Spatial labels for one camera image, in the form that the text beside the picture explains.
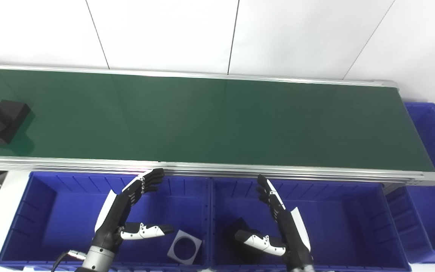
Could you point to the grey square part round hole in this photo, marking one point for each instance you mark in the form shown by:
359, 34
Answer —
173, 254

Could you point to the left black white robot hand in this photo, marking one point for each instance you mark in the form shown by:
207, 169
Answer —
113, 219

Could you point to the black cylinder block part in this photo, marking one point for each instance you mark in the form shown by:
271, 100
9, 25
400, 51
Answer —
2, 121

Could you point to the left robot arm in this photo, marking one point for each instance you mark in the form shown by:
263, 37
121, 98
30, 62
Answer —
98, 260

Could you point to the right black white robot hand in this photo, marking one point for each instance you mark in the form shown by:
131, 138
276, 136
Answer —
295, 234

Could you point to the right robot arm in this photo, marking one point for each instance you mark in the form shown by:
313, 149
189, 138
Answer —
300, 269

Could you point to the green conveyor belt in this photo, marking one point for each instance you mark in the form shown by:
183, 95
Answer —
202, 121

